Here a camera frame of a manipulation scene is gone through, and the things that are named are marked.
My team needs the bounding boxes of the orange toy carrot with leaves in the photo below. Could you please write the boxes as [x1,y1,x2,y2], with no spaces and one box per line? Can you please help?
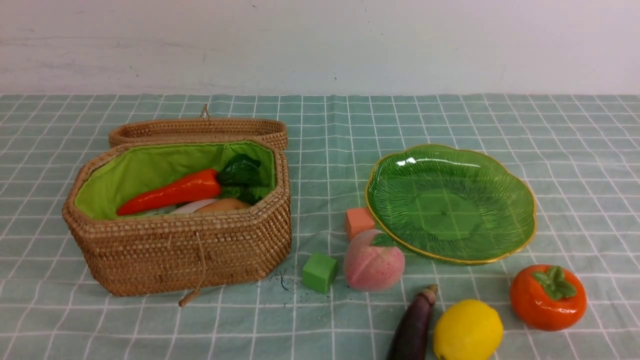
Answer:
[116,153,262,216]

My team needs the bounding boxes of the brown toy potato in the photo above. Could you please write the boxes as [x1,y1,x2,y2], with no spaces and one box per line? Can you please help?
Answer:
[194,198,251,214]

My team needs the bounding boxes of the pink toy peach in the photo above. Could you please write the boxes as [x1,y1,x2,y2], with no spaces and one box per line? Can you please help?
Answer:
[343,228,406,292]

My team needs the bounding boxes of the white toy radish with leaves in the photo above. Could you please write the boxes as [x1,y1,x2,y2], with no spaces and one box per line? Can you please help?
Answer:
[142,198,218,216]

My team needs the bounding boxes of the yellow toy lemon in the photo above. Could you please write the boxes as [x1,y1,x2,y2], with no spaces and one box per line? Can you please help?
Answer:
[432,299,505,360]

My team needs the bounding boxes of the orange toy persimmon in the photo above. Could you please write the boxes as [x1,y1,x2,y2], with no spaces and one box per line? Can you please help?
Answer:
[509,264,588,332]

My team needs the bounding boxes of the orange foam cube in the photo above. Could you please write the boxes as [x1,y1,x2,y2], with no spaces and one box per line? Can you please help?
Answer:
[344,207,376,242]

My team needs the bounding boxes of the green foam cube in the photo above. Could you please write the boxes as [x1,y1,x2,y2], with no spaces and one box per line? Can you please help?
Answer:
[301,253,338,294]

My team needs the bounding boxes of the woven wicker basket lid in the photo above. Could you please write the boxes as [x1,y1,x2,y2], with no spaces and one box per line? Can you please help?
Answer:
[108,104,289,151]

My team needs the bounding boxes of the green glass leaf plate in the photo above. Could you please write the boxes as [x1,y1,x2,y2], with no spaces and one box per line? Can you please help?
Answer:
[364,144,538,265]

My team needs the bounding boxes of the purple toy eggplant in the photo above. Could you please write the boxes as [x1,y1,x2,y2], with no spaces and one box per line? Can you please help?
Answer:
[386,284,439,360]

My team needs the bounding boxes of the woven wicker basket green lining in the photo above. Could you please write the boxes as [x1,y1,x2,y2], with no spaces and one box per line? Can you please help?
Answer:
[61,139,293,308]

